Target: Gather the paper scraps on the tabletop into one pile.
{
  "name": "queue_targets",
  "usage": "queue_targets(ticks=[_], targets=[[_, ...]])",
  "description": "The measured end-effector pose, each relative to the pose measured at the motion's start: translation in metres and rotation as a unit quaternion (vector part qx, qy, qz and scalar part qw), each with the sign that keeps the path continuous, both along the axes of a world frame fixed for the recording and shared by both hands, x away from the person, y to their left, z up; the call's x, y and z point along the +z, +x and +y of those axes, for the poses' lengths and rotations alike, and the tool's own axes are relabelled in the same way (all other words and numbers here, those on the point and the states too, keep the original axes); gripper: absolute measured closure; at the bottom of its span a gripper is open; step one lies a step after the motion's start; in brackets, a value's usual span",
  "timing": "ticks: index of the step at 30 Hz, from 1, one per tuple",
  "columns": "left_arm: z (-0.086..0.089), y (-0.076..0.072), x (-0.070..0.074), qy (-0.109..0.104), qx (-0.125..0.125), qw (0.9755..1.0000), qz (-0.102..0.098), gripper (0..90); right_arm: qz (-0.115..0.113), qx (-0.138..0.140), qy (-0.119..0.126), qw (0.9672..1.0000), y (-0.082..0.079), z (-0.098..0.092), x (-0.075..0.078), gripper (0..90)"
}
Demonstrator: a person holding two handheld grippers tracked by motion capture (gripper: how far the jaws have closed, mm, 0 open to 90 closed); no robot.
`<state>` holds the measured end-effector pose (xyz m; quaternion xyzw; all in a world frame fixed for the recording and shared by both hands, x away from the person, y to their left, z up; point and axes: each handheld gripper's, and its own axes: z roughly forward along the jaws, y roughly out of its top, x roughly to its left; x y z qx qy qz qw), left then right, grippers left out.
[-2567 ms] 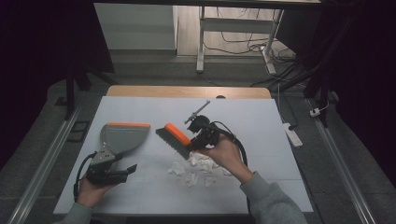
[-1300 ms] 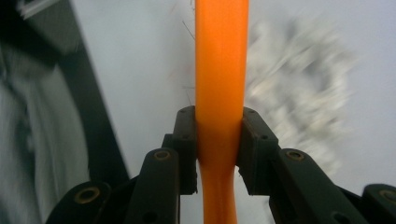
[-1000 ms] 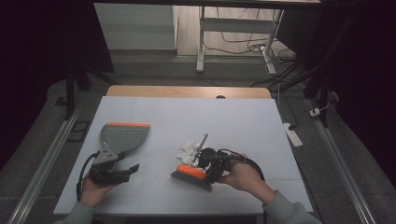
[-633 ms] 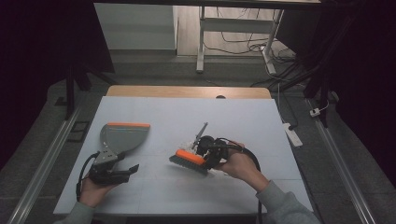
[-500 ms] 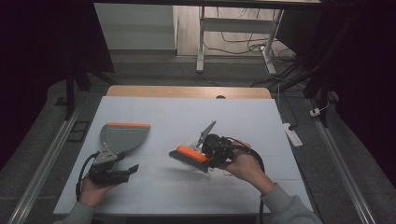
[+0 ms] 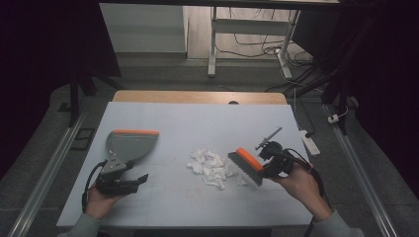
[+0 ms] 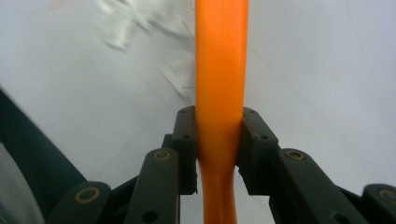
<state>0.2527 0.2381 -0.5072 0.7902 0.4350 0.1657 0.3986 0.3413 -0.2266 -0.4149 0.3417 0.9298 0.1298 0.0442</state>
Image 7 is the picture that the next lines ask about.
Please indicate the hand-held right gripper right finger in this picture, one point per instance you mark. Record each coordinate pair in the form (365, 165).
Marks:
(257, 152)

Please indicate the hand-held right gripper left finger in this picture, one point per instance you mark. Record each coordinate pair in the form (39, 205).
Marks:
(185, 149)

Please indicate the orange hand brush grey bristles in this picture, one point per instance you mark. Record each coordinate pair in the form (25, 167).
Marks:
(220, 68)

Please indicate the scattered crumpled white tissues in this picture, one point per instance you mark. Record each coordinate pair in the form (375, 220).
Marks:
(120, 31)

